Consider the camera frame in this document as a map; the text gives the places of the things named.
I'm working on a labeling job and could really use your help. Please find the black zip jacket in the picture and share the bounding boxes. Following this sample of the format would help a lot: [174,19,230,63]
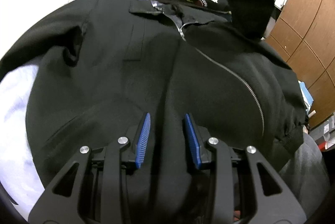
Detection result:
[1,0,305,219]

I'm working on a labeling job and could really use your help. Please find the light blue bed sheet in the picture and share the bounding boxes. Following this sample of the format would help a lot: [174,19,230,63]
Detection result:
[0,0,158,219]

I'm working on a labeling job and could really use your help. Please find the wooden wardrobe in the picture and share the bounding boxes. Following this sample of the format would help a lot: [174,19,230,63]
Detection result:
[266,0,334,128]

